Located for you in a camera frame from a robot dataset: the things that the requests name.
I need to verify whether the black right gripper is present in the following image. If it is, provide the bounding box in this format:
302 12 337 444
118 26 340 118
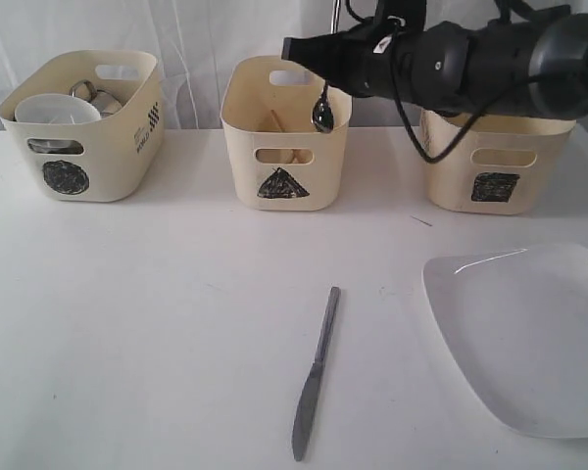
280 17 421 99

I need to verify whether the steel spoon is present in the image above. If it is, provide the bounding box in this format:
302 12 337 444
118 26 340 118
311 82 334 134

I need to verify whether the wooden chopstick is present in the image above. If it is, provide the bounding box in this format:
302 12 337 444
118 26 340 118
269 109 313 165

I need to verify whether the steel mug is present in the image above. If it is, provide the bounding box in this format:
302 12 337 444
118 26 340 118
69 79 123 118

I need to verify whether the white ceramic bowl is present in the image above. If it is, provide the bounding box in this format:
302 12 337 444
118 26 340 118
14 93 102 125

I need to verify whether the steel bowl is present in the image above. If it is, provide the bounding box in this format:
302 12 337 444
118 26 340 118
27 138 84 155

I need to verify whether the steel table knife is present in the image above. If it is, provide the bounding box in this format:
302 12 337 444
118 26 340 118
291 286 341 462

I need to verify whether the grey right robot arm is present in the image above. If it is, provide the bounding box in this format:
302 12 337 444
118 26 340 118
281 1 588 120

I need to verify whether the cream bin with triangle mark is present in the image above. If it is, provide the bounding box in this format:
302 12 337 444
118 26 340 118
220 56 352 212

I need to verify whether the cream bin with square mark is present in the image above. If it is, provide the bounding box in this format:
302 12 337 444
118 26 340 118
425 116 576 215

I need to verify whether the cream bin with circle mark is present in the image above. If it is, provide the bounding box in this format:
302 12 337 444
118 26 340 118
0 50 164 203

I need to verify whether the white square plate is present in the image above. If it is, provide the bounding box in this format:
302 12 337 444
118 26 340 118
422 243 588 440

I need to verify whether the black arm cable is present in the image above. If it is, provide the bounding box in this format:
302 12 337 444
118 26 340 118
342 0 574 165

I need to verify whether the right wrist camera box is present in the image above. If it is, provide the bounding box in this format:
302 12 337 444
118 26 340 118
373 0 427 30

